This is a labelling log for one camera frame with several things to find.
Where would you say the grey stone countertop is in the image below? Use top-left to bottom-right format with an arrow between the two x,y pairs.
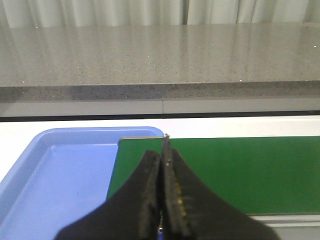
0,23 -> 320,103

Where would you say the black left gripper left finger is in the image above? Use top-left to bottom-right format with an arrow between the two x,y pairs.
56,150 -> 161,240

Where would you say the grey conveyor back panel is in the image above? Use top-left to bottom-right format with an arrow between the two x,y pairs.
0,97 -> 320,122

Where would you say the white pleated curtain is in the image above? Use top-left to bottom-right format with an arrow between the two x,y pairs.
0,0 -> 320,28

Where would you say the blue plastic tray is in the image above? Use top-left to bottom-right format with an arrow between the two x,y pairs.
0,126 -> 163,240

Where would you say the aluminium conveyor front rail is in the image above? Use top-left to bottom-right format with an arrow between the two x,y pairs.
248,214 -> 320,228

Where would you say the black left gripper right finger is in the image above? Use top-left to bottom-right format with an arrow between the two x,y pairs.
161,135 -> 280,240

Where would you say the green conveyor belt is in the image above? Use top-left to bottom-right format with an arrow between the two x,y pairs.
106,136 -> 320,216

